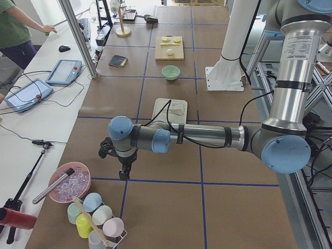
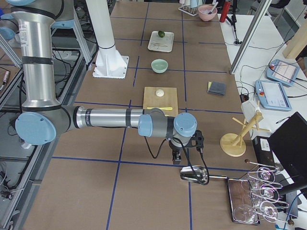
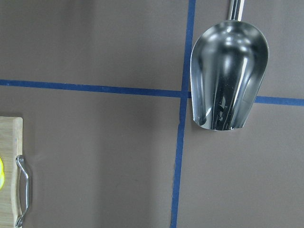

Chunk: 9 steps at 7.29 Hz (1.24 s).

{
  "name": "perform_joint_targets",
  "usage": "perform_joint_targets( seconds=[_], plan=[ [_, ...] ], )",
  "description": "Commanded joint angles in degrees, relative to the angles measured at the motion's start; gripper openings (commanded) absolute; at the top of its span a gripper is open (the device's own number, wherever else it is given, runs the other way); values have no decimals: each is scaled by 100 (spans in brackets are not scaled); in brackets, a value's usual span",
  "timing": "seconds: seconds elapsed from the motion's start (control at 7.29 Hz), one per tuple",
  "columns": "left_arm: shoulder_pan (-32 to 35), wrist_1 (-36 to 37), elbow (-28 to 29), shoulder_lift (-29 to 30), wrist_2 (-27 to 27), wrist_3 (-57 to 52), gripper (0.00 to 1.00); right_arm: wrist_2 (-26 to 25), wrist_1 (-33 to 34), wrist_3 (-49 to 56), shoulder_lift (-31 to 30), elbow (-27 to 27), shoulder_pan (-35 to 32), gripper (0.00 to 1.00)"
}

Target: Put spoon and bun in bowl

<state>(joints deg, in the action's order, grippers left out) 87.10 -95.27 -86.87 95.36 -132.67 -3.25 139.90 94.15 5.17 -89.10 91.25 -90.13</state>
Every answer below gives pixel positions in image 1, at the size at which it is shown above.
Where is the white wire cup rack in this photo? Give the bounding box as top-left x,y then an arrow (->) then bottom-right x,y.
77,199 -> 129,249

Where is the pink bowl of ice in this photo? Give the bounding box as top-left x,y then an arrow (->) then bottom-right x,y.
49,162 -> 91,203

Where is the black tripod stick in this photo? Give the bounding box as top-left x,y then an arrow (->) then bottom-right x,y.
1,140 -> 53,244

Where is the pink cup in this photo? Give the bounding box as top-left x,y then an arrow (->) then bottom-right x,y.
103,217 -> 124,238

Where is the aluminium frame post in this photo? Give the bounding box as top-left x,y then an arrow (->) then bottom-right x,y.
59,0 -> 98,79

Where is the wooden paper towel stand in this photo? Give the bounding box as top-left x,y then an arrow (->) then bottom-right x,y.
115,8 -> 131,38

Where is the grey yellow folded cloth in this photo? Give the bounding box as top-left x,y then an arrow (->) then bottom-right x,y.
108,55 -> 128,68

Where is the white cup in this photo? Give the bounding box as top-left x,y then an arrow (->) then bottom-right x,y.
92,205 -> 113,226

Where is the teach pendant tablet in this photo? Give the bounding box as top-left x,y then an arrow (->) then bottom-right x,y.
4,78 -> 53,113
45,59 -> 82,86

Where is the blue cup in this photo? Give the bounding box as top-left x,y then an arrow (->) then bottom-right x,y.
83,192 -> 102,213

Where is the white rectangular tray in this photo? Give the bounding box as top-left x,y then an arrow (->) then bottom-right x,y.
152,98 -> 188,123

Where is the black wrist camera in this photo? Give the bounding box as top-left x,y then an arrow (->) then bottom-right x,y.
98,137 -> 116,159

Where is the teach pendant tablet near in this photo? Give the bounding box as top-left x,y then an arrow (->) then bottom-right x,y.
4,78 -> 53,113

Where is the yellow fry stick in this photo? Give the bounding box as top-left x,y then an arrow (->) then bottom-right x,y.
159,43 -> 180,46

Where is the wooden stick handle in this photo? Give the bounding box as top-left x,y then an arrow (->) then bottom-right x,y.
73,197 -> 110,248

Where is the grey cup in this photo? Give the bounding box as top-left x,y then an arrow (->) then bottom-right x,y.
88,230 -> 105,249

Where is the dark metal scoop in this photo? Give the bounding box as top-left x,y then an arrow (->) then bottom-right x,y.
135,15 -> 158,24

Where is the wooden cutting board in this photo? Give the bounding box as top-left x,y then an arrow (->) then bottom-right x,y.
155,36 -> 185,61

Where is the black keyboard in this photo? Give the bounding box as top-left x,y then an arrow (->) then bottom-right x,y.
77,18 -> 91,49

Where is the teach pendant tablet far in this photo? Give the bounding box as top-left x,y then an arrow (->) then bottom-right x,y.
45,59 -> 82,86

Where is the yellow cup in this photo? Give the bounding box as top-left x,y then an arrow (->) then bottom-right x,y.
75,213 -> 93,239

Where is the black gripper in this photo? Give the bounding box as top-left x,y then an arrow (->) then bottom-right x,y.
115,149 -> 137,181

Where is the light green bowl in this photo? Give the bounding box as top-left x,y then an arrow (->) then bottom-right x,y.
161,65 -> 181,80

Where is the black computer mouse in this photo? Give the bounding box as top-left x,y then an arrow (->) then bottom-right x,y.
58,45 -> 71,52

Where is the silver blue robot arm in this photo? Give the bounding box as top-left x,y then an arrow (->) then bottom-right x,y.
99,1 -> 331,181

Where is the person in green shirt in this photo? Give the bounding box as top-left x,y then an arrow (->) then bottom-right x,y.
1,1 -> 56,70

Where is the black box on table edge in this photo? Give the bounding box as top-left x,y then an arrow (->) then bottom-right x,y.
95,25 -> 112,47

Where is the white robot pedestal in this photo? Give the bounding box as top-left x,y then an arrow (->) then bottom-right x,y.
205,0 -> 260,91

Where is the brown tray with items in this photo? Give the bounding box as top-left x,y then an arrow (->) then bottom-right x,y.
121,10 -> 137,21

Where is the steel ice scoop tube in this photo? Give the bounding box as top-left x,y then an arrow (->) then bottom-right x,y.
32,168 -> 75,204

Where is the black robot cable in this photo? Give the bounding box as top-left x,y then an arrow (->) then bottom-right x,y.
141,89 -> 275,149

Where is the mint green cup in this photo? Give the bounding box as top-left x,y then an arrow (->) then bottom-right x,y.
67,202 -> 81,225

